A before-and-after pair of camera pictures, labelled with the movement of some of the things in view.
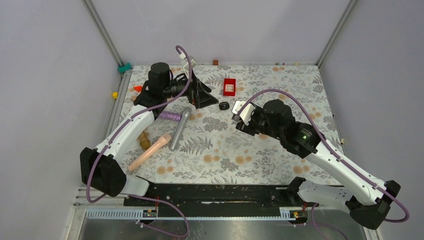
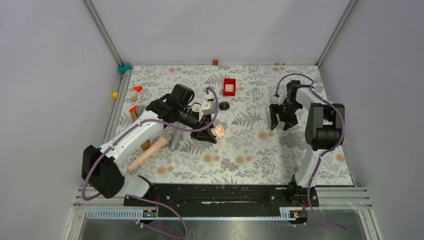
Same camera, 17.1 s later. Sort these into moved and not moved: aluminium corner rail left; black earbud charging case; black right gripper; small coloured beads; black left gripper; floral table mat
Moved: black left gripper; black right gripper
Not moved: black earbud charging case; small coloured beads; floral table mat; aluminium corner rail left
